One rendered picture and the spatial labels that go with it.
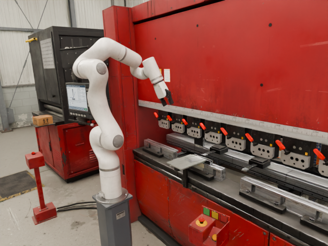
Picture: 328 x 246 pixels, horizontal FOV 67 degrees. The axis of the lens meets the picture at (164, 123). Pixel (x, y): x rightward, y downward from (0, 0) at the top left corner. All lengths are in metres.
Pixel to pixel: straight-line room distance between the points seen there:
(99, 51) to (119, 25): 1.21
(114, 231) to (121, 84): 1.44
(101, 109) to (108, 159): 0.29
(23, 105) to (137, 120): 6.28
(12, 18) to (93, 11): 2.53
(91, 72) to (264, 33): 0.98
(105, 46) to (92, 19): 8.11
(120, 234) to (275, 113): 1.15
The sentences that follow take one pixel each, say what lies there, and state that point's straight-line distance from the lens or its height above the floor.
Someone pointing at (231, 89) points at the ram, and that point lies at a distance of 1.71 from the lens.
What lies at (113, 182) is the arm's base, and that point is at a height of 1.11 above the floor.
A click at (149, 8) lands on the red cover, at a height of 2.24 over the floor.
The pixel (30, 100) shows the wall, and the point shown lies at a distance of 8.64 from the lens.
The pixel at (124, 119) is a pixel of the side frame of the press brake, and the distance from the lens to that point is 2.57.
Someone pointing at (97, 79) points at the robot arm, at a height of 1.70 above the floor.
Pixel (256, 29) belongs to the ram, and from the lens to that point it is 1.62.
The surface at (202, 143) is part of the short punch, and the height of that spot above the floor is 1.12.
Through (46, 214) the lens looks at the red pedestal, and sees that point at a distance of 3.40.
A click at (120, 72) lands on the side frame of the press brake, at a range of 2.50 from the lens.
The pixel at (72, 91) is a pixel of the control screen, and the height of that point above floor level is 1.52.
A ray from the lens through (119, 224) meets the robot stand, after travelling 1.59.
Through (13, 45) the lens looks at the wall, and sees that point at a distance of 8.55.
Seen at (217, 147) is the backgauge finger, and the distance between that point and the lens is 2.21.
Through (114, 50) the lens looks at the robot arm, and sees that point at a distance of 1.39.
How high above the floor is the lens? 1.76
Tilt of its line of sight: 14 degrees down
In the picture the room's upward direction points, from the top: 2 degrees counter-clockwise
